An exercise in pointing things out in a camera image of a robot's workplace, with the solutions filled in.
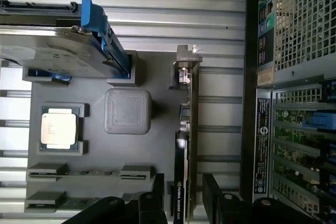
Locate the hard disk with blue caddy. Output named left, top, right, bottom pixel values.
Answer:
left=0, top=0, right=131, bottom=78

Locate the silver cpu chip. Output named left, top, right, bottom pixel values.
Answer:
left=40, top=108, right=79, bottom=150

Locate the black open pc case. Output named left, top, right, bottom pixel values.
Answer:
left=237, top=0, right=336, bottom=217

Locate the black nvidia graphics card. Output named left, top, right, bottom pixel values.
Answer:
left=173, top=45, right=203, bottom=223

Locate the grey 3d-printed parts rack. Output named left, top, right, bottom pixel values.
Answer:
left=23, top=50, right=195, bottom=221

